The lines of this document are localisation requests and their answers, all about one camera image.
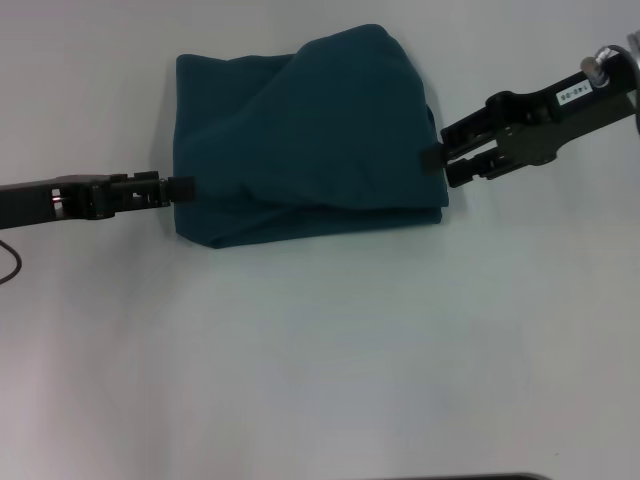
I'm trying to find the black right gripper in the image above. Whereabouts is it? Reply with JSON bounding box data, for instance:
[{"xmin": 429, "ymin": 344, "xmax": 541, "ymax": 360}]
[{"xmin": 419, "ymin": 43, "xmax": 640, "ymax": 190}]

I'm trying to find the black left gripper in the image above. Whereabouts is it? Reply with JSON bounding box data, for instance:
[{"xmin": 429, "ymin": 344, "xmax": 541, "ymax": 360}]
[{"xmin": 0, "ymin": 169, "xmax": 197, "ymax": 232}]

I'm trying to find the teal t-shirt with beige print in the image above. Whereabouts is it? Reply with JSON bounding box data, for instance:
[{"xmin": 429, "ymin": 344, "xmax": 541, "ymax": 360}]
[{"xmin": 171, "ymin": 22, "xmax": 450, "ymax": 250}]

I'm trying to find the dark curved robot chest edge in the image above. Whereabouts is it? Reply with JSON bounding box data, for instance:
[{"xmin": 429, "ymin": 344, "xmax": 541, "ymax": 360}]
[{"xmin": 439, "ymin": 472, "xmax": 547, "ymax": 480}]

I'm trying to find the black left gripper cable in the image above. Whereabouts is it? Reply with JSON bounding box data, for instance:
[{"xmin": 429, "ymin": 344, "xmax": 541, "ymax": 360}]
[{"xmin": 0, "ymin": 240, "xmax": 24, "ymax": 286}]

